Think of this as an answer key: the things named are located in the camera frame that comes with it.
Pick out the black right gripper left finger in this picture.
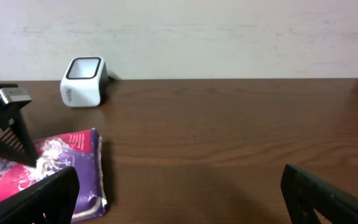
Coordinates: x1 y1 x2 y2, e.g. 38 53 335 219
0 166 80 223

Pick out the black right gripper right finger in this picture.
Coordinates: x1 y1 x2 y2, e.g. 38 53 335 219
280 164 358 223

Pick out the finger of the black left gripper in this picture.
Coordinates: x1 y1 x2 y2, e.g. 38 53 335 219
0 84 39 167

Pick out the purple red snack packet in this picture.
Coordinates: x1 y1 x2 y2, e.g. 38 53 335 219
0 128 108 223

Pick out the white barcode scanner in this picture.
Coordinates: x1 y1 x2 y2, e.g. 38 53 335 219
60 56 109 108

